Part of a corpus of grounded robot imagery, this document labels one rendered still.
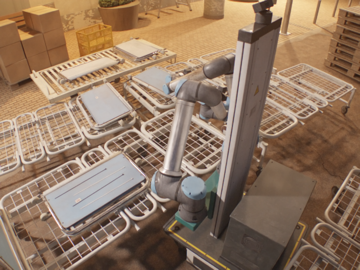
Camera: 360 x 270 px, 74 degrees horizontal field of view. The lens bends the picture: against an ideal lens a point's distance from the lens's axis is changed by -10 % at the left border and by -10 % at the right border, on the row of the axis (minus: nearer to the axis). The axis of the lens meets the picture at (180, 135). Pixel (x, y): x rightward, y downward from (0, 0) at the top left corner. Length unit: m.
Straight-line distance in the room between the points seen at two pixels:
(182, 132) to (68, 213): 0.98
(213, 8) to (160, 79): 5.00
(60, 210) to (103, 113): 1.19
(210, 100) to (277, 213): 0.75
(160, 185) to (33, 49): 3.95
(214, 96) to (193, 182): 0.52
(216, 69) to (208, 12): 6.41
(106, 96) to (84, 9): 5.17
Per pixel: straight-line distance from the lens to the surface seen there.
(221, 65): 1.74
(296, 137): 3.56
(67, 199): 2.05
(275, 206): 1.61
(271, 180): 1.73
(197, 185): 1.59
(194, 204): 1.62
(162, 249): 2.33
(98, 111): 2.85
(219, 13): 8.12
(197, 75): 1.84
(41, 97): 4.64
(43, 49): 5.18
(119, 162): 2.18
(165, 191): 1.63
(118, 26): 7.14
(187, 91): 1.55
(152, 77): 3.37
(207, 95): 1.54
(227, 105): 2.40
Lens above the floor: 2.08
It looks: 39 degrees down
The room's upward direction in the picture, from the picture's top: straight up
